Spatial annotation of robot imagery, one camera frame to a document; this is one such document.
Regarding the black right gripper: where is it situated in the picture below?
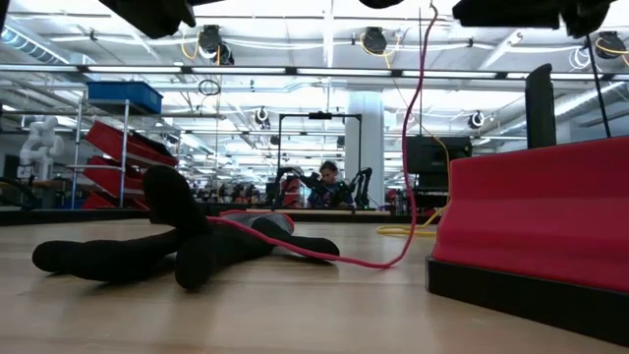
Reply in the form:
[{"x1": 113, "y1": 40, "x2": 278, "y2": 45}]
[{"x1": 451, "y1": 0, "x2": 561, "y2": 30}]

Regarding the thin red cord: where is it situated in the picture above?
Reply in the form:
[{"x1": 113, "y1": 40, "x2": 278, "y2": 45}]
[{"x1": 205, "y1": 2, "x2": 439, "y2": 270}]

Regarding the thin yellow cord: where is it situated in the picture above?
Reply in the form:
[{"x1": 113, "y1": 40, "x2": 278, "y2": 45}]
[{"x1": 376, "y1": 205, "x2": 447, "y2": 237}]

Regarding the black monitor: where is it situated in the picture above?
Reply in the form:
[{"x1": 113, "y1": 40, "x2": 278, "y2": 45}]
[{"x1": 403, "y1": 135, "x2": 473, "y2": 176}]

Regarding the red square box grey lid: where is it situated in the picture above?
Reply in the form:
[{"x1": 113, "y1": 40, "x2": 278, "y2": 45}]
[{"x1": 425, "y1": 135, "x2": 629, "y2": 346}]

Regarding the black background robot station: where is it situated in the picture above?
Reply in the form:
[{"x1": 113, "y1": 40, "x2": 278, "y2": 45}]
[{"x1": 267, "y1": 111, "x2": 377, "y2": 210}]

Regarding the person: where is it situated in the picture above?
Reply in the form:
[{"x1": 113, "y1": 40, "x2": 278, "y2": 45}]
[{"x1": 307, "y1": 160, "x2": 356, "y2": 208}]

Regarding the black glove grey red cuff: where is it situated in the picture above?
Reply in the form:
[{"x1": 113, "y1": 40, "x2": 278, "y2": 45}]
[{"x1": 31, "y1": 164, "x2": 341, "y2": 291}]

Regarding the blue plastic bin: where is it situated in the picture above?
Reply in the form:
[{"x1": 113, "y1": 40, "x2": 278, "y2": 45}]
[{"x1": 86, "y1": 81, "x2": 164, "y2": 115}]

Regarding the metal rack with red bins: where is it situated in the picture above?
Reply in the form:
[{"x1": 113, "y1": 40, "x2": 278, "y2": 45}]
[{"x1": 68, "y1": 97, "x2": 181, "y2": 211}]

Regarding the black rounded upright post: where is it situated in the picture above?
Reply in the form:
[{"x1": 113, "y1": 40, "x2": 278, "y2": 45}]
[{"x1": 524, "y1": 62, "x2": 557, "y2": 149}]

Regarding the black ceiling cord reel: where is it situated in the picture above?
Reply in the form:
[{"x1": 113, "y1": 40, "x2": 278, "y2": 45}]
[
  {"x1": 594, "y1": 29, "x2": 629, "y2": 68},
  {"x1": 198, "y1": 24, "x2": 236, "y2": 66},
  {"x1": 360, "y1": 27, "x2": 392, "y2": 68}
]

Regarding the yellow hanging cable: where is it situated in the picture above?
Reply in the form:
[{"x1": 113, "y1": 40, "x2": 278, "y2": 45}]
[{"x1": 431, "y1": 135, "x2": 452, "y2": 207}]

